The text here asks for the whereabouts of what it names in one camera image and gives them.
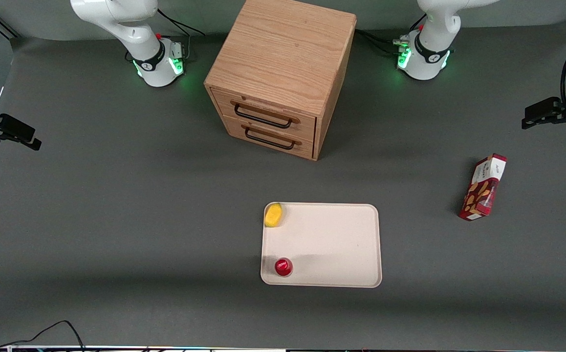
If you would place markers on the red cookie box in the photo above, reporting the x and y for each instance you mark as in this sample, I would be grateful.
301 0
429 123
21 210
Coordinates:
483 188

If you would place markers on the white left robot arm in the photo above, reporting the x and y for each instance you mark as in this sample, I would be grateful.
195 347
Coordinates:
429 54

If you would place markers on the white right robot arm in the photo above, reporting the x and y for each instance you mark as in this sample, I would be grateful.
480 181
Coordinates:
136 34

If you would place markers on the beige plastic tray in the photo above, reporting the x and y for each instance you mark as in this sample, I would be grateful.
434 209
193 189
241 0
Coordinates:
327 244

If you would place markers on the wooden drawer with wide front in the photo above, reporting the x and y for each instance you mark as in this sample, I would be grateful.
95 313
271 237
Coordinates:
307 128

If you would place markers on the wooden drawer with narrow front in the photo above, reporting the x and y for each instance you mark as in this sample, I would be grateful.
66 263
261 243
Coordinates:
306 149

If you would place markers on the wooden two-drawer cabinet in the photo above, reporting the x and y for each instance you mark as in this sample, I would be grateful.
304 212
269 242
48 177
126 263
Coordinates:
283 54

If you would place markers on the yellow lemon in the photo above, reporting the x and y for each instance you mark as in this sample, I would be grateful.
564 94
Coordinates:
273 215

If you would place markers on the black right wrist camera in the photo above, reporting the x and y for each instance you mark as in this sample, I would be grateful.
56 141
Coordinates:
14 129

